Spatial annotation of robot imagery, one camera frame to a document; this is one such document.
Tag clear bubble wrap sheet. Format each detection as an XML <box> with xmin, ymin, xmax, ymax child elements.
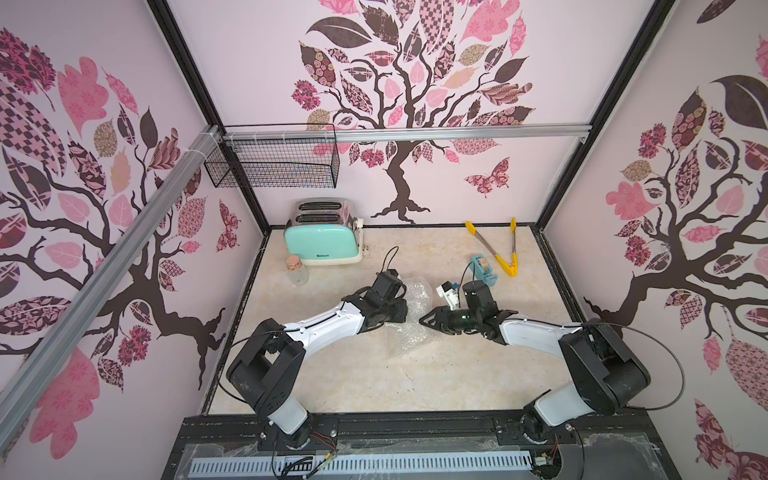
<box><xmin>384</xmin><ymin>276</ymin><xmax>438</xmax><ymax>358</ymax></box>

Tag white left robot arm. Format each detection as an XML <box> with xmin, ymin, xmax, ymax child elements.
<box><xmin>226</xmin><ymin>269</ymin><xmax>408</xmax><ymax>449</ymax></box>

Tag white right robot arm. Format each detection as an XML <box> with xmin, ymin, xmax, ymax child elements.
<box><xmin>419</xmin><ymin>280</ymin><xmax>651</xmax><ymax>444</ymax></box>

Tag teal tape dispenser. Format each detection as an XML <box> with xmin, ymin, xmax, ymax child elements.
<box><xmin>470</xmin><ymin>255</ymin><xmax>498</xmax><ymax>288</ymax></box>

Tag yellow kitchen tongs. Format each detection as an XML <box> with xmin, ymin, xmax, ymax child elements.
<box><xmin>464</xmin><ymin>217</ymin><xmax>520</xmax><ymax>278</ymax></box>

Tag small cork-stoppered glass bottle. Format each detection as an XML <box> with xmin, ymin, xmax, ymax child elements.
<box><xmin>285</xmin><ymin>255</ymin><xmax>309</xmax><ymax>286</ymax></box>

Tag mint green toaster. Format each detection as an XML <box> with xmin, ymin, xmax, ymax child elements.
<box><xmin>283</xmin><ymin>198</ymin><xmax>364</xmax><ymax>266</ymax></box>

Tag white slotted cable duct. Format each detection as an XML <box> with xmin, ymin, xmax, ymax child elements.
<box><xmin>187</xmin><ymin>451</ymin><xmax>533</xmax><ymax>479</ymax></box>

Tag black wire basket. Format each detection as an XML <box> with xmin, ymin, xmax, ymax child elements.
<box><xmin>204</xmin><ymin>122</ymin><xmax>341</xmax><ymax>189</ymax></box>

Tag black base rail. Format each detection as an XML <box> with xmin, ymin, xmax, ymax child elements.
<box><xmin>173</xmin><ymin>410</ymin><xmax>657</xmax><ymax>451</ymax></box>

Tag aluminium frame rail back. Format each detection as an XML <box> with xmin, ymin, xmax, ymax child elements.
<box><xmin>224</xmin><ymin>123</ymin><xmax>592</xmax><ymax>143</ymax></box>

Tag aluminium frame rail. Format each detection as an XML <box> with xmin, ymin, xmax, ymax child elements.
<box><xmin>224</xmin><ymin>123</ymin><xmax>592</xmax><ymax>143</ymax></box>
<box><xmin>1</xmin><ymin>125</ymin><xmax>221</xmax><ymax>448</ymax></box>

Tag aluminium frame rail left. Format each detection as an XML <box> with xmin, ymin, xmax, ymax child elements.
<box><xmin>1</xmin><ymin>125</ymin><xmax>221</xmax><ymax>448</ymax></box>

